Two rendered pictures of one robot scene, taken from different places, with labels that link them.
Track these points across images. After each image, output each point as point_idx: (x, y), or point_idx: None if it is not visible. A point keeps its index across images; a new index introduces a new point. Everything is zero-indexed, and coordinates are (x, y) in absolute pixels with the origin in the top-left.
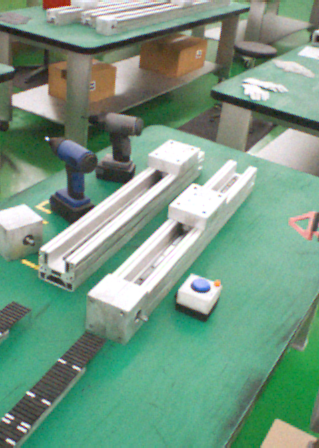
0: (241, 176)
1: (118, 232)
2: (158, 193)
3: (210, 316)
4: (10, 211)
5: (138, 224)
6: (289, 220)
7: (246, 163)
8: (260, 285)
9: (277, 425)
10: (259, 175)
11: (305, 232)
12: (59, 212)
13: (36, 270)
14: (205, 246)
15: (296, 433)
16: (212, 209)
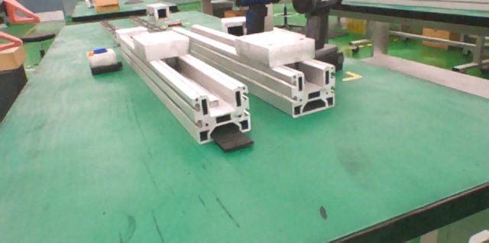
0: (188, 81)
1: (190, 42)
2: (217, 48)
3: (90, 72)
4: (241, 18)
5: (204, 58)
6: (39, 17)
7: (315, 186)
8: (70, 92)
9: (11, 51)
10: (243, 179)
11: (17, 16)
12: None
13: None
14: (144, 81)
15: (0, 53)
16: (137, 38)
